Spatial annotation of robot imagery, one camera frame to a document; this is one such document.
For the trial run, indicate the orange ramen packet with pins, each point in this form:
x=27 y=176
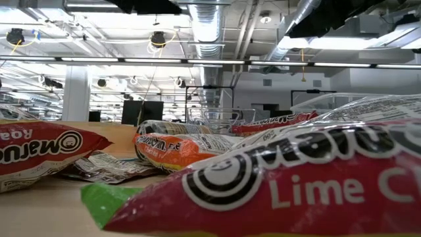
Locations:
x=171 y=153

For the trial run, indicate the small black monitor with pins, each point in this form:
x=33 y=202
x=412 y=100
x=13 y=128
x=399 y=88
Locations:
x=94 y=116

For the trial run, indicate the large black monitor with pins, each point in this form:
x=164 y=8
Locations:
x=131 y=112

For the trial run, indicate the red yellow ramen packet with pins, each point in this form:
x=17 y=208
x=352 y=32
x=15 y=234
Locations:
x=39 y=148

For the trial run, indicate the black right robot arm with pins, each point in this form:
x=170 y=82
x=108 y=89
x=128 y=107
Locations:
x=329 y=16

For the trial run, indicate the white pillar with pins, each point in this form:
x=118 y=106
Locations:
x=76 y=95

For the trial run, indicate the small clear plastic bin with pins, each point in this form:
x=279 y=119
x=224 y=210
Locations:
x=220 y=118

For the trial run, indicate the lime chili ramen packet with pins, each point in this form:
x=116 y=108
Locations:
x=296 y=191

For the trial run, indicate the silver seasoning wrapper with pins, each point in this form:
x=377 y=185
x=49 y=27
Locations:
x=108 y=168

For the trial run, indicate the black metal frame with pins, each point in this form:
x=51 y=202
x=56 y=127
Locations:
x=210 y=87
x=312 y=91

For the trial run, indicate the long ceiling light strip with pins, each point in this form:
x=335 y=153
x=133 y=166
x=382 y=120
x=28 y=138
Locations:
x=89 y=59

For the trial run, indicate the round ceiling lamp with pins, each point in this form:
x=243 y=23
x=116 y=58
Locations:
x=265 y=18

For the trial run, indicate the large clear plastic bin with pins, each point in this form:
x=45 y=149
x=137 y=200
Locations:
x=325 y=102

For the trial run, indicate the orange plastic tray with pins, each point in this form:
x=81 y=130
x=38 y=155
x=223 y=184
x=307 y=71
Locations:
x=121 y=138

